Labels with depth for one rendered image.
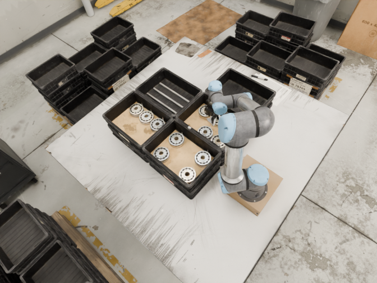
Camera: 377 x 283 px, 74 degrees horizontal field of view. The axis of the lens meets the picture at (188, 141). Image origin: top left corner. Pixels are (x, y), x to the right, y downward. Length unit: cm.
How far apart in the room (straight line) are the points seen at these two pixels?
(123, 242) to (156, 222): 81
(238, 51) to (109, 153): 197
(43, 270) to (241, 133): 167
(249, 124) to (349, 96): 244
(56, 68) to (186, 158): 193
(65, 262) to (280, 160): 162
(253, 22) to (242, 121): 251
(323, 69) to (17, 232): 287
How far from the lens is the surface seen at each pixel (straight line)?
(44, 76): 306
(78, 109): 287
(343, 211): 262
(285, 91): 218
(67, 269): 209
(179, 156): 161
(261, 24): 340
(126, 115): 187
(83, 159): 195
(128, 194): 171
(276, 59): 295
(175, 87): 198
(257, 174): 136
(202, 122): 175
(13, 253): 218
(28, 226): 219
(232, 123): 101
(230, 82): 199
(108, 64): 286
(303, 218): 247
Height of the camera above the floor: 224
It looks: 58 degrees down
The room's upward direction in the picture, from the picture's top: 7 degrees counter-clockwise
